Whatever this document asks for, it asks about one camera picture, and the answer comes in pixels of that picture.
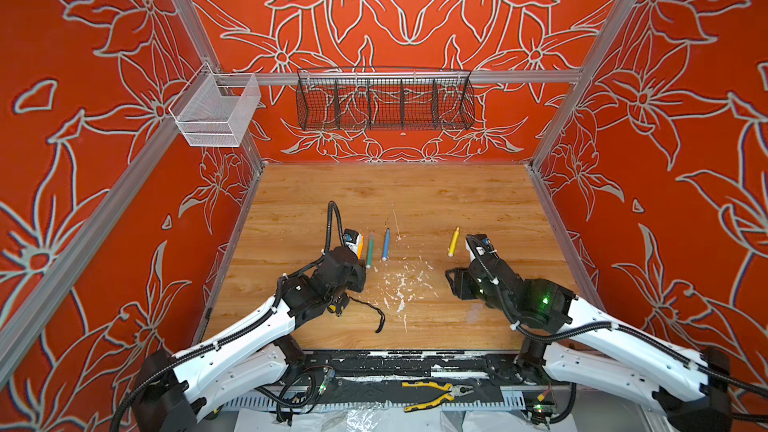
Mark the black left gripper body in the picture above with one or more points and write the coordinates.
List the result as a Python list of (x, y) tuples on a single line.
[(356, 280)]

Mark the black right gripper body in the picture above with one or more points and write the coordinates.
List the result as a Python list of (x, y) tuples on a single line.
[(469, 288)]

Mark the clear pen cap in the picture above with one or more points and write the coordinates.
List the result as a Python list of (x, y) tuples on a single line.
[(474, 313)]

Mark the green marker pen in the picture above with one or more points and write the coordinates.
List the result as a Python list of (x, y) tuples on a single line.
[(370, 251)]

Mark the orange marker pen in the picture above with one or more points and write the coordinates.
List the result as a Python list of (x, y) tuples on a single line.
[(360, 246)]

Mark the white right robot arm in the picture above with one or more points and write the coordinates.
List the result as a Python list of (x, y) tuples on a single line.
[(567, 339)]

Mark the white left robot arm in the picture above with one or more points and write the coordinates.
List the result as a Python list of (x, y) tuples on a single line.
[(174, 392)]

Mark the yellow highlighter pen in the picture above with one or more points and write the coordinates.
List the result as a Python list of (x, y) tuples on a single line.
[(454, 242)]

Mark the blue marker pen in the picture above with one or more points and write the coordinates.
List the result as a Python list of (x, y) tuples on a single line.
[(386, 245)]

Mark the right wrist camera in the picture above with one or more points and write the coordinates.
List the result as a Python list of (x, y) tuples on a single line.
[(479, 245)]

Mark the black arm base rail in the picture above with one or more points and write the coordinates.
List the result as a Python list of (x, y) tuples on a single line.
[(496, 367)]

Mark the black wire wall basket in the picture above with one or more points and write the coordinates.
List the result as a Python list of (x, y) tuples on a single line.
[(364, 98)]

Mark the white wire mesh basket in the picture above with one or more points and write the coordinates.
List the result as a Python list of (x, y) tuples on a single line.
[(216, 109)]

